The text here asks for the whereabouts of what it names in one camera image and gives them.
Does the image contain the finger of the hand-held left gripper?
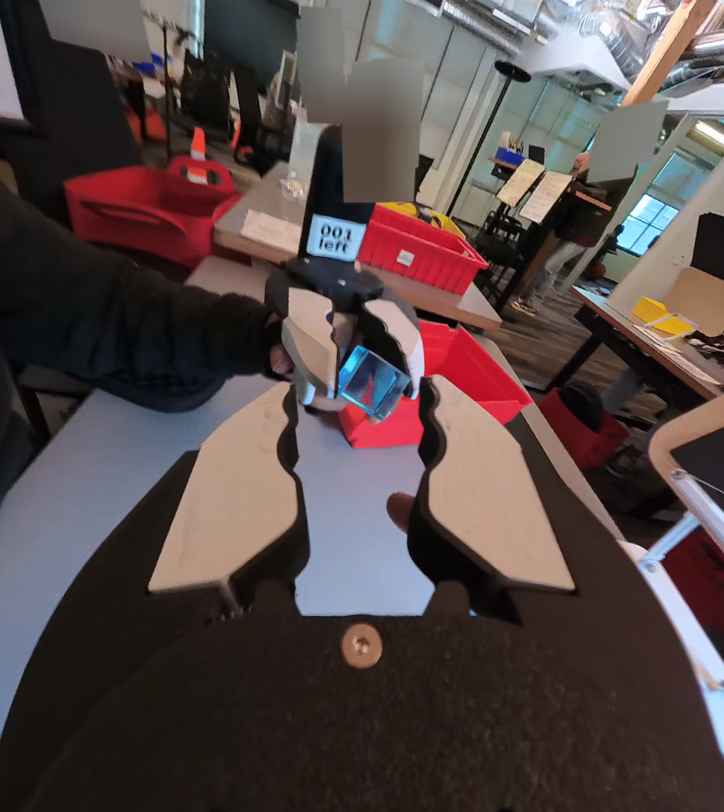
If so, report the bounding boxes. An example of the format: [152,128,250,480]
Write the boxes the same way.
[281,288,344,407]
[362,298,425,401]

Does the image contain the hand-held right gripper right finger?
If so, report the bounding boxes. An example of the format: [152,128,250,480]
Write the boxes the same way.
[408,374,576,625]

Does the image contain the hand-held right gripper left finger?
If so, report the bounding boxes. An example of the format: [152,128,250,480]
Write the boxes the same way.
[148,382,310,619]

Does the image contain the small clear plastic box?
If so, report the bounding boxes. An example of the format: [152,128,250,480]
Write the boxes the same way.
[337,346,412,421]

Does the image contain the red storage bin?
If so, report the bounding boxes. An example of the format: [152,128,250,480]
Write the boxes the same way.
[357,204,490,298]
[338,320,534,449]

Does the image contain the person's left forearm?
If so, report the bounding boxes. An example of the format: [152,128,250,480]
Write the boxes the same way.
[0,143,277,413]

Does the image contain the yellow object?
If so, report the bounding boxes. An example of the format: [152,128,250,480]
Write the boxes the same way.
[631,297,699,337]

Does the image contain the person's left hand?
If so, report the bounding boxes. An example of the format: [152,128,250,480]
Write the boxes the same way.
[269,343,337,414]

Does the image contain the white paper sheet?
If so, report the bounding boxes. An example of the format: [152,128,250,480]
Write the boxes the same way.
[241,209,302,255]

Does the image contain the grey side table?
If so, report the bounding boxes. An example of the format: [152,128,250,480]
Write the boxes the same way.
[213,162,502,334]

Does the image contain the yellow storage bin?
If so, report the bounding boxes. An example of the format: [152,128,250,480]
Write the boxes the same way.
[378,202,464,239]

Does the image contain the clear plastic bag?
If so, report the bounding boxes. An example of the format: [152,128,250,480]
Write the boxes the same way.
[282,121,325,204]

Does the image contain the red floor basket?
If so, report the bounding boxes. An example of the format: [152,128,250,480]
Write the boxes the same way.
[538,381,629,470]
[660,533,724,638]

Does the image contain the black textured armrest pad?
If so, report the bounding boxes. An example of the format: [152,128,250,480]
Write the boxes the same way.
[99,374,226,414]

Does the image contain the orange traffic cone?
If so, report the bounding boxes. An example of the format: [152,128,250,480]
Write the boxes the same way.
[187,127,211,185]

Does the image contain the paper sheet board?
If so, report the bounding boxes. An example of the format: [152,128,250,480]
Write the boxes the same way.
[496,159,547,208]
[519,170,573,224]

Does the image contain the red plastic tote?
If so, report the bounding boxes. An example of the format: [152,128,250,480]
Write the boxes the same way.
[64,157,242,270]

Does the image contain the black display screen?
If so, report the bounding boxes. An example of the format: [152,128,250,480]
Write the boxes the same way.
[203,0,299,90]

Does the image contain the black floor lamp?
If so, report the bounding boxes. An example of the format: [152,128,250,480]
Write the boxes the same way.
[444,60,532,219]

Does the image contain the large black board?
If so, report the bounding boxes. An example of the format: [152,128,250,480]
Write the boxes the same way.
[0,0,141,223]

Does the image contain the silver ventilation duct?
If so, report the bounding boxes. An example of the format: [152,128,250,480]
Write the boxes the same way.
[438,0,724,90]

